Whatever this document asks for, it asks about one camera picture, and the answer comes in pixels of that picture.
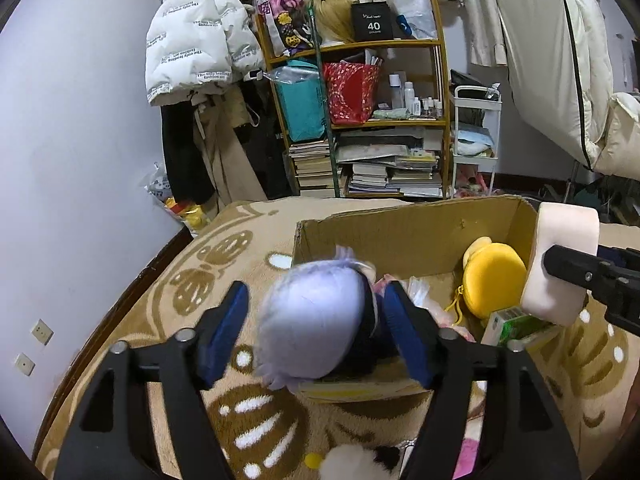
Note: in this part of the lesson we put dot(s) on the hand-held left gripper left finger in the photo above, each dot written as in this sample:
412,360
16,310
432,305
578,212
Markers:
225,332

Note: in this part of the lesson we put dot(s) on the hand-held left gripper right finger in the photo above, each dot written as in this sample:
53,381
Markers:
407,335

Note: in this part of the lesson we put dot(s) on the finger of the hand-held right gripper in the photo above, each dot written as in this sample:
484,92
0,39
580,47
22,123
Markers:
620,258
575,265

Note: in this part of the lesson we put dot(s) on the pale pink foam cushion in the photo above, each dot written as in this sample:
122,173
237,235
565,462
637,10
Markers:
560,225

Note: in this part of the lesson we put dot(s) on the pink tissue pack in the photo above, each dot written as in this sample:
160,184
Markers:
417,290

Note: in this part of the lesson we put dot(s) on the yellow plush toy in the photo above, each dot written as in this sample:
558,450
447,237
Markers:
492,275

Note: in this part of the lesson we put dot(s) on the green tissue pack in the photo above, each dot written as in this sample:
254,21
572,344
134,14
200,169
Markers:
515,325

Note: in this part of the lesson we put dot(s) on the purple-haired plush doll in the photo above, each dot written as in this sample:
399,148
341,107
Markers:
310,320

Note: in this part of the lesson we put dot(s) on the cardboard box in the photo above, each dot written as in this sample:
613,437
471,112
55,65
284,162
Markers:
425,230

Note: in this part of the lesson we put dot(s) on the beige patterned blanket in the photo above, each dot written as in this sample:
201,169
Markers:
260,240

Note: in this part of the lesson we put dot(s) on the cream duvet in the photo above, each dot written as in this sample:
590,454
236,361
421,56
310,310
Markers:
622,135

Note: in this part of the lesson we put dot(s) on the plastic bag of toys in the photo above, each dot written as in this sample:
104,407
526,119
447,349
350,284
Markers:
182,210

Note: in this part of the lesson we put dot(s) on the pink plush toy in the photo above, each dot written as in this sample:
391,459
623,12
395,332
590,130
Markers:
467,460

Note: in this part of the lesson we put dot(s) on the white fluffy plush toy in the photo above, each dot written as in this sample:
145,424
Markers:
350,462

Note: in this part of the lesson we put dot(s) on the white utility cart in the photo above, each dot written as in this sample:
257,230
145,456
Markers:
497,125

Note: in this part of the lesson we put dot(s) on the blue cloth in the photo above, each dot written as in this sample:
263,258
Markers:
472,137

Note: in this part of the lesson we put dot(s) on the messy pile of books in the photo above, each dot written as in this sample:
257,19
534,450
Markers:
390,170

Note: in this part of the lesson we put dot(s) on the beige coat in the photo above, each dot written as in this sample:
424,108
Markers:
230,160

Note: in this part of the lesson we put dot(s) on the tall stack of books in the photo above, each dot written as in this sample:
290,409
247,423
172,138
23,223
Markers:
312,167

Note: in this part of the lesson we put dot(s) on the black pants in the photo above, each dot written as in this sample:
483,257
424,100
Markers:
182,150

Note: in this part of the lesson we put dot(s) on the black hanging garment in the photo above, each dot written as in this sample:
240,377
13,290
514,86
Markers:
270,150

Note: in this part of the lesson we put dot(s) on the cream hanging puffer coat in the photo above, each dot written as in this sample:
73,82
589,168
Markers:
535,50

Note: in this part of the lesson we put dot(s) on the group of cosmetic bottles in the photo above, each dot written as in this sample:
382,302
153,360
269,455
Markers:
415,100

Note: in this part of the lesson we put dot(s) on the teal paper bag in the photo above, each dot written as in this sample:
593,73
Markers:
300,105

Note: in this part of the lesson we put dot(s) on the red patterned bag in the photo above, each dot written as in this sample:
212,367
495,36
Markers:
350,95

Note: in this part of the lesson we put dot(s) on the wooden shelf rack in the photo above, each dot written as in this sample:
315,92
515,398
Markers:
350,47

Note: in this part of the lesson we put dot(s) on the white puffer jacket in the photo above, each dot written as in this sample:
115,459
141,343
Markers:
190,35

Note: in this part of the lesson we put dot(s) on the black box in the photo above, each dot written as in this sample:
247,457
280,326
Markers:
372,22

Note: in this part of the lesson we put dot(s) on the black pink patterned bag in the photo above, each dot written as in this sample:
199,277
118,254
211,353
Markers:
285,15

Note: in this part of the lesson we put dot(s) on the blond wig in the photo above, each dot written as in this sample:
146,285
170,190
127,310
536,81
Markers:
335,20

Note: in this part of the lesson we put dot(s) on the white wall socket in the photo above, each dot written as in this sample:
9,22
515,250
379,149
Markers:
41,331
24,364

